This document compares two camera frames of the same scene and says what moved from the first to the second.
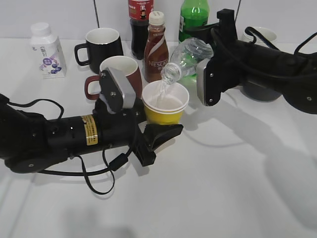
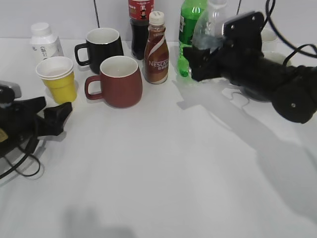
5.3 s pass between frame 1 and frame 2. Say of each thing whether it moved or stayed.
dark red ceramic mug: stayed
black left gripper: moved
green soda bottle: stayed
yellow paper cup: moved
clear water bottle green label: moved
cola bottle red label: stayed
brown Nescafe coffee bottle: stayed
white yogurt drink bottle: stayed
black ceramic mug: stayed
